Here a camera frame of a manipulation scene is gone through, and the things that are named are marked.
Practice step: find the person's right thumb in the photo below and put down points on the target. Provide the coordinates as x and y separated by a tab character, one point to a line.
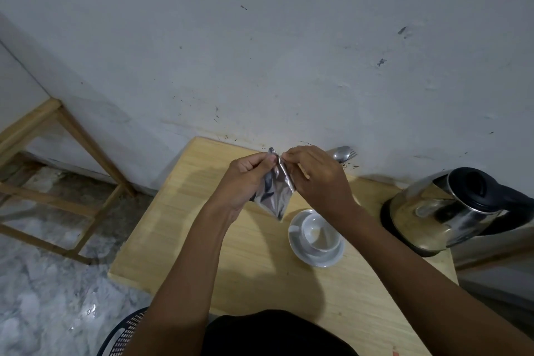
301	170

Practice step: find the silver foil sachet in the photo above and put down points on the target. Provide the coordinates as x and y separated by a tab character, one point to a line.
278	198

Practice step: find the wooden frame rack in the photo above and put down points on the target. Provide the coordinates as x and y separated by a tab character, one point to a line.
46	116

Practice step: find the person's right forearm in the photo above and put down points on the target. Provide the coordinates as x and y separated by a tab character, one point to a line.
417	284

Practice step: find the person's right hand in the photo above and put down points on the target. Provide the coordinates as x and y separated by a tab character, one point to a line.
323	182

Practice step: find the metal fork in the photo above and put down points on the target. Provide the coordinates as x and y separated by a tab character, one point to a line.
352	156

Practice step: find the person's left hand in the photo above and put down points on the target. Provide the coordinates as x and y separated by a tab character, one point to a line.
240	182

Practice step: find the white saucer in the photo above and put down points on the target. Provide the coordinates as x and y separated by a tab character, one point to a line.
313	259

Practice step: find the person's left forearm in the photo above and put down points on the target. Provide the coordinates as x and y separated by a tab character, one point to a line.
183	284

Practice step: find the steel electric kettle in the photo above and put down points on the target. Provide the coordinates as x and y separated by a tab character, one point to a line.
434	214

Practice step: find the white cup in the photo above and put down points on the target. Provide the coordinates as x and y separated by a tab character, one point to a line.
319	234

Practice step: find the black perforated plastic basket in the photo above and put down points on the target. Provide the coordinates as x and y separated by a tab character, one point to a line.
125	332

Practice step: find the person's black shirt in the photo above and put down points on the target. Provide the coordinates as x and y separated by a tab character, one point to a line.
275	335

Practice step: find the person's left thumb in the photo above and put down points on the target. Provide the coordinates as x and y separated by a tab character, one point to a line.
266	159

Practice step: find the metal spoon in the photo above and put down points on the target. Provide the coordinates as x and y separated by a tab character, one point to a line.
338	153

